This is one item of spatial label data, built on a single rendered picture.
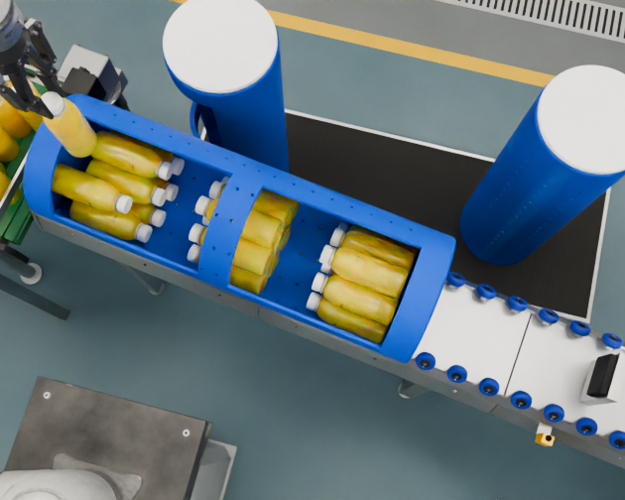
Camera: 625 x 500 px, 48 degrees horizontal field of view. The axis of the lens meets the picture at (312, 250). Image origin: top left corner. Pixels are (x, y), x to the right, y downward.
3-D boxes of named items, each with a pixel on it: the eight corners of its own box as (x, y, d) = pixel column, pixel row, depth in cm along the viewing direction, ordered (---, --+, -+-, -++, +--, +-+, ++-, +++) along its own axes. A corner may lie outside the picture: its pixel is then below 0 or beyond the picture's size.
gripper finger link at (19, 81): (22, 57, 107) (17, 63, 107) (41, 102, 117) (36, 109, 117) (-1, 49, 108) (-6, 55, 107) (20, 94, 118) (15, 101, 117)
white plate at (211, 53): (211, -30, 175) (212, -27, 176) (139, 49, 169) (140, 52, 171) (300, 30, 171) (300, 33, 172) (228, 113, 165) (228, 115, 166)
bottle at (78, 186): (61, 156, 154) (127, 183, 152) (65, 175, 159) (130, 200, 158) (43, 178, 150) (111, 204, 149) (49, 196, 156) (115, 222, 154)
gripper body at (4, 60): (4, 62, 100) (28, 92, 109) (32, 13, 102) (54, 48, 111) (-43, 44, 101) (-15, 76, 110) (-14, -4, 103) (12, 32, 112)
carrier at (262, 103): (243, 122, 261) (194, 180, 255) (212, -29, 176) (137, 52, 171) (305, 166, 257) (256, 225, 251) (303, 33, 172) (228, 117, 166)
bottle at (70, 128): (100, 155, 140) (73, 119, 124) (67, 161, 140) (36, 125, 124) (97, 125, 142) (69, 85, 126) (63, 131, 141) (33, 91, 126)
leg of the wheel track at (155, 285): (160, 297, 259) (114, 254, 199) (146, 291, 260) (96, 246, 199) (167, 283, 261) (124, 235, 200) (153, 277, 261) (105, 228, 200)
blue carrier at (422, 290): (399, 370, 159) (418, 357, 131) (54, 228, 167) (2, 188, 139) (441, 256, 165) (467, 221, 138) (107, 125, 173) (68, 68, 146)
